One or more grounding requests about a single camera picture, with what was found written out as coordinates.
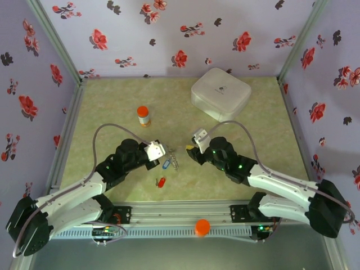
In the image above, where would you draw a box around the orange-capped pill bottle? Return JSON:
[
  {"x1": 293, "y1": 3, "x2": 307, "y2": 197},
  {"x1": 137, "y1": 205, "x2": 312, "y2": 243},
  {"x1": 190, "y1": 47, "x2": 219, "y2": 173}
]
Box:
[{"x1": 137, "y1": 105, "x2": 152, "y2": 128}]

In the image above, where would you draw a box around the white square box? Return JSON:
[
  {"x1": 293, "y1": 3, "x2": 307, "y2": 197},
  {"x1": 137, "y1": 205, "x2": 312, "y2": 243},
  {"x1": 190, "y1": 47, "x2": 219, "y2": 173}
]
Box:
[{"x1": 190, "y1": 67, "x2": 253, "y2": 125}]

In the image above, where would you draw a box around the orange round cap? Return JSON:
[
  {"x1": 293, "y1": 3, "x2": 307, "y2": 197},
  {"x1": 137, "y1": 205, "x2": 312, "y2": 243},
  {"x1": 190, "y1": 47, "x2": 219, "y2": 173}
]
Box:
[{"x1": 195, "y1": 218, "x2": 212, "y2": 237}]

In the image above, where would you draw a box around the green circuit board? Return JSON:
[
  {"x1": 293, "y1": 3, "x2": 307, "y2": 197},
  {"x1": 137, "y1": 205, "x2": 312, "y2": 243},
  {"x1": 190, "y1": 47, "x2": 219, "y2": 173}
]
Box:
[{"x1": 92, "y1": 227, "x2": 119, "y2": 236}]

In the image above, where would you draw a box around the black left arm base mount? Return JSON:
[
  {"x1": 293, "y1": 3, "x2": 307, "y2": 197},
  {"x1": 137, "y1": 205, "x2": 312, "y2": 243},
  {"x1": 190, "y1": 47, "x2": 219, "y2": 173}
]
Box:
[{"x1": 111, "y1": 206, "x2": 133, "y2": 226}]

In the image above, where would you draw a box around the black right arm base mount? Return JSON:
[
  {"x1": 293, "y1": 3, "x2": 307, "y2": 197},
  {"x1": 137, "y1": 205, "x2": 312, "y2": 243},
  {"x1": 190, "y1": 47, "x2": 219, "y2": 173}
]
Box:
[{"x1": 229, "y1": 204, "x2": 254, "y2": 226}]

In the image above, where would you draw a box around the aluminium left side rail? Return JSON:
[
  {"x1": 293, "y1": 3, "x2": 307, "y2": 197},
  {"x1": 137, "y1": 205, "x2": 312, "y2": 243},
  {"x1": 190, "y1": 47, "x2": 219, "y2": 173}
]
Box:
[{"x1": 46, "y1": 78, "x2": 88, "y2": 189}]

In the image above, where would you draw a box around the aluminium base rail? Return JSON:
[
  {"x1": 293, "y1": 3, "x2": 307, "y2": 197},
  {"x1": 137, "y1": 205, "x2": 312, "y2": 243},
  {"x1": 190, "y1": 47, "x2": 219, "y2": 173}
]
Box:
[{"x1": 50, "y1": 200, "x2": 332, "y2": 227}]

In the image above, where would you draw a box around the grey left base cable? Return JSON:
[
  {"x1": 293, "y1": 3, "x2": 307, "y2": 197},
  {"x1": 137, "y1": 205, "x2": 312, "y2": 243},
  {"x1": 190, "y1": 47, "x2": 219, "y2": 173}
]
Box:
[{"x1": 90, "y1": 220, "x2": 128, "y2": 247}]

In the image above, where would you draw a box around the aluminium right side rail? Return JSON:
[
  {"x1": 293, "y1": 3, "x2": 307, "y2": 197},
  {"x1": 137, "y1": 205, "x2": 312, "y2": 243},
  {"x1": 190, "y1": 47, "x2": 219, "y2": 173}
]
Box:
[{"x1": 277, "y1": 78, "x2": 323, "y2": 200}]

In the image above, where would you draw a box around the slotted grey cable duct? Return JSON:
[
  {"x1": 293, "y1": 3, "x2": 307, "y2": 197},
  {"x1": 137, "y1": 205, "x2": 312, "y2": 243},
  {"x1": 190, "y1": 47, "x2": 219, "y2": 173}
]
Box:
[{"x1": 53, "y1": 226, "x2": 253, "y2": 239}]

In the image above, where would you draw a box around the grey left frame post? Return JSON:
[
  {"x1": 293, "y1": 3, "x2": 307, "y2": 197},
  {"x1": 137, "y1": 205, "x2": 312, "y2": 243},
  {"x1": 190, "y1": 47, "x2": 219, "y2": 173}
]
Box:
[{"x1": 24, "y1": 0, "x2": 88, "y2": 85}]

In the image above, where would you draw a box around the grey frame post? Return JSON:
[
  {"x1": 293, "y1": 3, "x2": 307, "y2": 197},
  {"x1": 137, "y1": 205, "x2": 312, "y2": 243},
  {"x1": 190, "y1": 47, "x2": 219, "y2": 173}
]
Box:
[
  {"x1": 24, "y1": 0, "x2": 88, "y2": 85},
  {"x1": 277, "y1": 0, "x2": 330, "y2": 82}
]

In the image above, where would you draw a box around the grey right frame post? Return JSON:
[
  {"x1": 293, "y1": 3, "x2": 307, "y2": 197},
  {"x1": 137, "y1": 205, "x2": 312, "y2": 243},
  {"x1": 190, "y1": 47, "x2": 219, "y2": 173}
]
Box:
[{"x1": 277, "y1": 0, "x2": 330, "y2": 82}]

